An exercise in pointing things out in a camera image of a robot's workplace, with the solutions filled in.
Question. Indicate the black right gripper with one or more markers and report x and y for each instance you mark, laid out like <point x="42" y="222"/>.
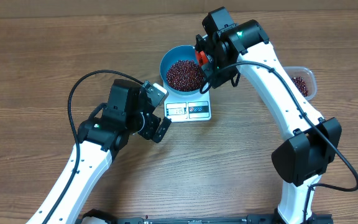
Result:
<point x="209" y="73"/>

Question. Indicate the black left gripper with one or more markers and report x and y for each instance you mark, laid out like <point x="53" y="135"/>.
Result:
<point x="149" y="132"/>

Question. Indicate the orange plastic measuring scoop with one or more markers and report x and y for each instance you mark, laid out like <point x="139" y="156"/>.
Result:
<point x="202" y="58"/>

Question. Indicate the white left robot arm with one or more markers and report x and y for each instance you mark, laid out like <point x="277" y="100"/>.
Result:
<point x="129" y="110"/>

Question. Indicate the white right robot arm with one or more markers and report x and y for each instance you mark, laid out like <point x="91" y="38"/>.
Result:
<point x="229" y="51"/>

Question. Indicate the red beans in bowl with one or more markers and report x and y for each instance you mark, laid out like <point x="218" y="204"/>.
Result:
<point x="185" y="75"/>

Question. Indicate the white digital kitchen scale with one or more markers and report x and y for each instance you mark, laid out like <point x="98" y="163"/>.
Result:
<point x="187" y="106"/>

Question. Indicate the teal blue bowl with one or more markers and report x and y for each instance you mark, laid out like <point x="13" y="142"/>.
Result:
<point x="182" y="52"/>

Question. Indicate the red adzuki beans in container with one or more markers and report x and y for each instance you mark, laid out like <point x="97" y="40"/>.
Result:
<point x="301" y="85"/>

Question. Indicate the clear plastic food container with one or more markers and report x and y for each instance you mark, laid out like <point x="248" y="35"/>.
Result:
<point x="308" y="77"/>

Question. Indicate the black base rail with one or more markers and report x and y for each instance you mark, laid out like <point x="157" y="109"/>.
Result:
<point x="99" y="217"/>

